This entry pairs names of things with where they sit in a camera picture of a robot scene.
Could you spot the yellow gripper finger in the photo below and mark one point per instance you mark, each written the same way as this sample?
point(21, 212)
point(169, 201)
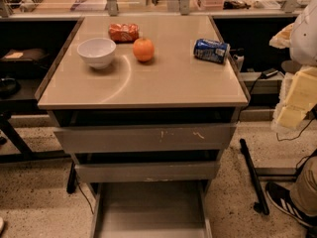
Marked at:
point(282, 39)
point(298, 95)

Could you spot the black power adapter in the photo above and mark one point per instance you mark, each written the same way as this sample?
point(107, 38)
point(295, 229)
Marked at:
point(269, 73)

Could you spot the blue soda can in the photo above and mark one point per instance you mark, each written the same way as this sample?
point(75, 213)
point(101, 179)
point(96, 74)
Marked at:
point(210, 50)

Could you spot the white bowl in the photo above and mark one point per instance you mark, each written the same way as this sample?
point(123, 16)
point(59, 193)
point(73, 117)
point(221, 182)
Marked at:
point(97, 52)

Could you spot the grey drawer cabinet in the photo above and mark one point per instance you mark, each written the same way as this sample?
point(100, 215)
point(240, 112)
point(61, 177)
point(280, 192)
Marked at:
point(172, 88)

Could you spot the black white sneaker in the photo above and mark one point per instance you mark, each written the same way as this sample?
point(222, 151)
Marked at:
point(280, 198)

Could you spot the grey middle drawer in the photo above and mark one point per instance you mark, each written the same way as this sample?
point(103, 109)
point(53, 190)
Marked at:
point(147, 171)

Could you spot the khaki trouser leg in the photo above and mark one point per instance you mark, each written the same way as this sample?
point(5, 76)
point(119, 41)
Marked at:
point(304, 192)

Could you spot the orange fruit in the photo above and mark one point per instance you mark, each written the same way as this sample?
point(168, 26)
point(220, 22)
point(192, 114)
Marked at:
point(143, 49)

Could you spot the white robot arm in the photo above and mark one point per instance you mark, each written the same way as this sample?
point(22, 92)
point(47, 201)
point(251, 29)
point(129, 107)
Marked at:
point(303, 39)

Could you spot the open grey bottom drawer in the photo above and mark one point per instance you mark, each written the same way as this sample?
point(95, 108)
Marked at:
point(162, 209)

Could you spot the grey top drawer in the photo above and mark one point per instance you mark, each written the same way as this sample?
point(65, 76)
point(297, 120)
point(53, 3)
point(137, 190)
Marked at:
point(146, 138)

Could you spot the orange chip bag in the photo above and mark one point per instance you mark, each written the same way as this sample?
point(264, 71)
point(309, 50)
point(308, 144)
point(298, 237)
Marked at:
point(122, 33)

